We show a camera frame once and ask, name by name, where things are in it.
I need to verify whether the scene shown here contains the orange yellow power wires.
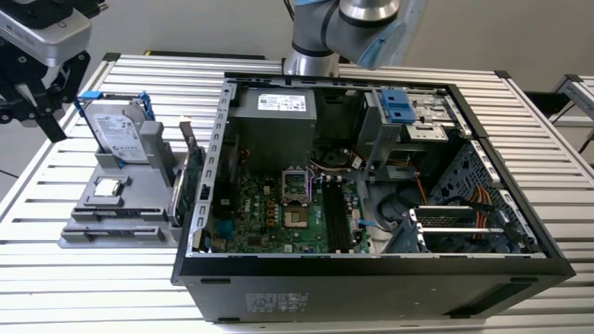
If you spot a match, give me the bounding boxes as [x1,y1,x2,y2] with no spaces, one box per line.
[465,184,496,244]

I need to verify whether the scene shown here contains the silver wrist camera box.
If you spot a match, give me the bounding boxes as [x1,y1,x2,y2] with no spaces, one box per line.
[0,8,93,67]

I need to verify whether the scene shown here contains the hard disk in blue carrier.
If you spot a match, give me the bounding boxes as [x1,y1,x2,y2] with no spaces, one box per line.
[73,90,157,170]

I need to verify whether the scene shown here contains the power supply wire bundle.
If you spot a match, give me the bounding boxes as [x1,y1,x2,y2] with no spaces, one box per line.
[309,158,372,175]

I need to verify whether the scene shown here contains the black camera cable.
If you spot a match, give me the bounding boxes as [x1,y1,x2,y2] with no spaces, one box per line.
[25,0,110,31]

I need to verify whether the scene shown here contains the black RAM slot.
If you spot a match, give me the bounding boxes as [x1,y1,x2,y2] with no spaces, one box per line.
[321,176,339,253]
[332,176,349,253]
[327,176,344,253]

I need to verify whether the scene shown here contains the thick black data cables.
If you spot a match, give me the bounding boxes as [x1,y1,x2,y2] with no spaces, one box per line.
[377,189,419,230]

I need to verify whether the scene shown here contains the blue drive bay latch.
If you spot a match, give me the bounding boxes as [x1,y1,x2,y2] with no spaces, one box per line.
[379,88,416,123]

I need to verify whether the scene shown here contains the green graphics card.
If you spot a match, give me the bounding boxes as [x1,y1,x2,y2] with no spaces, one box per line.
[166,116,208,227]

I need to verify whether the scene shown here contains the teal port connector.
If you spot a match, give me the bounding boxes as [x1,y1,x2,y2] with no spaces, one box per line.
[214,218,233,241]

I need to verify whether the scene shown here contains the grey plastic parts rack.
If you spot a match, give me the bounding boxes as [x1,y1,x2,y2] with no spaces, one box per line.
[57,120,205,250]

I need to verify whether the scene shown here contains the aluminium slat side table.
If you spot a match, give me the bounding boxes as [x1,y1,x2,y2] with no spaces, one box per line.
[549,73,594,127]

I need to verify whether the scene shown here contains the grey Dell power supply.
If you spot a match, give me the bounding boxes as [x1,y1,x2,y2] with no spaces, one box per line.
[229,86,318,168]

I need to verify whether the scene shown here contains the metal socket cover frame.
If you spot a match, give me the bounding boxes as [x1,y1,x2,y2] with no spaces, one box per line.
[281,166,310,206]

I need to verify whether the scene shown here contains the green Dell motherboard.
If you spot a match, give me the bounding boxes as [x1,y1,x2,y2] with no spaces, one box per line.
[202,170,372,255]

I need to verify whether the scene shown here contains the thin wire locking lever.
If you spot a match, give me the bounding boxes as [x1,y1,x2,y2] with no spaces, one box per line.
[305,166,321,206]

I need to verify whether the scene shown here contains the grey metal drive cage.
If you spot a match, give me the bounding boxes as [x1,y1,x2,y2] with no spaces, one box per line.
[356,86,464,182]

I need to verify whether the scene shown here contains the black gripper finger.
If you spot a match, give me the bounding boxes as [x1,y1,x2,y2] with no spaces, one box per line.
[32,51,92,143]
[0,85,36,125]

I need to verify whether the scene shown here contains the round grey plastic disc part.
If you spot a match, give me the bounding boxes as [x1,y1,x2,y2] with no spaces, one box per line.
[318,148,353,166]

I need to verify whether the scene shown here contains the CPU socket with gold pins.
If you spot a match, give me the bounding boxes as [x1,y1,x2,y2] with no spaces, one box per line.
[282,207,310,229]

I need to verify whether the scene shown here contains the black open PC case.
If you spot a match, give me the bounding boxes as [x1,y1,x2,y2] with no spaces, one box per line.
[169,71,576,324]

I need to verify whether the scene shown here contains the silver topped CPU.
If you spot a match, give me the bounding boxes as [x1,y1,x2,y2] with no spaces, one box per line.
[92,179,125,198]

